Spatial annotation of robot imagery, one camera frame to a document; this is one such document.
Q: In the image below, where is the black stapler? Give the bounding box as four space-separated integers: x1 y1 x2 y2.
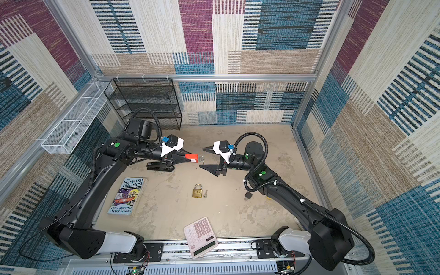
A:
146 162 175 172

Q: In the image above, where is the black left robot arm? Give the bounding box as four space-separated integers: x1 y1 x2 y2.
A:
34 107 191 262

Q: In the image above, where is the pink calculator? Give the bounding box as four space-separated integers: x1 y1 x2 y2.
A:
183 217 219 259

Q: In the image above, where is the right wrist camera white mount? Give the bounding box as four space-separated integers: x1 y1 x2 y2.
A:
213 140 236 164

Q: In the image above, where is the treehouse paperback book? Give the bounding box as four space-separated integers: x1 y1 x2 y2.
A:
107 177 145 216

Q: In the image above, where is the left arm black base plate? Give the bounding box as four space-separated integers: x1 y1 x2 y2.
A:
112 242 164 264

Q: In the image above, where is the red safety padlock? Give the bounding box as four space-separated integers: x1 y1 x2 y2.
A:
185 154 205 163

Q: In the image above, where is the small black padlock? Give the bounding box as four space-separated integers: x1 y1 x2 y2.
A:
244 192 253 201

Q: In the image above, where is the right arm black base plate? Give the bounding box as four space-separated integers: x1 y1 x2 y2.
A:
250 239 305 259

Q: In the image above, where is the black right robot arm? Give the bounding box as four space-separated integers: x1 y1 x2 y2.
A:
201 132 376 271

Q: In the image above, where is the white wire mesh basket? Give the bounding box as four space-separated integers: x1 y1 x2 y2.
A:
41 81 108 154

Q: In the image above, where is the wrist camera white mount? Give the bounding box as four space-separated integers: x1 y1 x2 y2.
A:
160 135 184 157
213 140 236 164

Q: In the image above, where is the brass padlock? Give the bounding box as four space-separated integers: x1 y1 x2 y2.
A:
192 184 204 198

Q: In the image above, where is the black wire shelf rack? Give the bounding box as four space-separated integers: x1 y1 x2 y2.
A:
104 78 182 130

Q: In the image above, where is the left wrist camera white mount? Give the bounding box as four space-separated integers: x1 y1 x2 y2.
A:
160 135 184 157

